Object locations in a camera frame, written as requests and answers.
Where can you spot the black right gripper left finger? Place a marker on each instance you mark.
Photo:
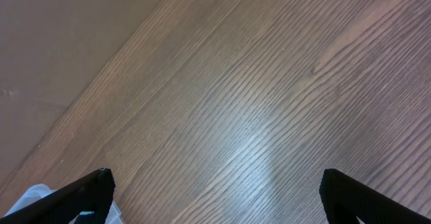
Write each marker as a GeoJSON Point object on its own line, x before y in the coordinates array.
{"type": "Point", "coordinates": [86, 200]}

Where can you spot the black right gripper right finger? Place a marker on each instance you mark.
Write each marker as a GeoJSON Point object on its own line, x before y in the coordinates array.
{"type": "Point", "coordinates": [346, 200]}

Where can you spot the clear plastic storage bin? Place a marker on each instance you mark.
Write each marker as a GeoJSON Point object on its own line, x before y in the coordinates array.
{"type": "Point", "coordinates": [39, 191]}

